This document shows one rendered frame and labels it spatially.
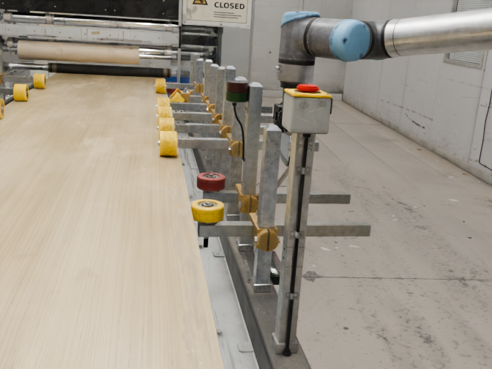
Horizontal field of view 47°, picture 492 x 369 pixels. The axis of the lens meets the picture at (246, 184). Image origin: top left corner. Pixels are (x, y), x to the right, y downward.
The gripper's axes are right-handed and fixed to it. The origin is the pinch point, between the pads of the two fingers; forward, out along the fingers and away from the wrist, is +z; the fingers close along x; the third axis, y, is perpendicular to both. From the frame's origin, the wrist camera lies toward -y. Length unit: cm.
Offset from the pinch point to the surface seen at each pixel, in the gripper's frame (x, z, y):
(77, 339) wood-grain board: 44, 9, -65
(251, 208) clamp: 7.2, 15.5, 8.0
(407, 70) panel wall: -296, 21, 568
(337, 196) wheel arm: -19.6, 14.0, 15.0
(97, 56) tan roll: 71, 0, 267
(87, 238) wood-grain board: 47, 9, -28
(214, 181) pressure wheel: 17.3, 9.4, 12.5
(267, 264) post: 6.5, 21.9, -14.4
